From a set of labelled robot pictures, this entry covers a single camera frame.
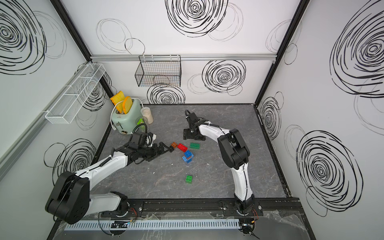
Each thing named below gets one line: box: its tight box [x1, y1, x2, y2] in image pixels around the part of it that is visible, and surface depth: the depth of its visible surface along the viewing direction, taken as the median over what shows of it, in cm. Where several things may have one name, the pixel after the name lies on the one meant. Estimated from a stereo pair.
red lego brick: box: [177, 143, 188, 153], surface depth 98 cm
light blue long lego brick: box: [182, 155, 194, 164], surface depth 88 cm
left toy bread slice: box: [110, 90, 125, 114], surface depth 96 cm
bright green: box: [185, 175, 193, 184], surface depth 82 cm
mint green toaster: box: [111, 98, 143, 135], surface depth 96 cm
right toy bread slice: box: [122, 96, 133, 115], surface depth 95 cm
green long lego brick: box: [189, 142, 201, 150], surface depth 98 cm
